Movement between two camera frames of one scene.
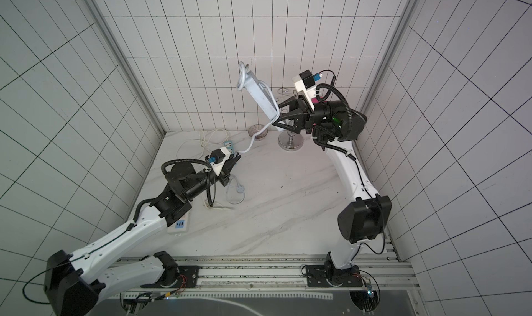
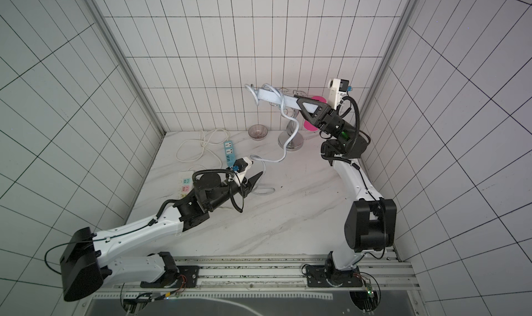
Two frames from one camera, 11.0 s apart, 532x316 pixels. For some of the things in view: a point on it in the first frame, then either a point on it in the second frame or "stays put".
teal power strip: x=230 y=145 stays put
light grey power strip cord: x=243 y=68 → x=288 y=115
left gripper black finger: x=230 y=163 → x=250 y=183
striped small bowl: x=254 y=129 stays put
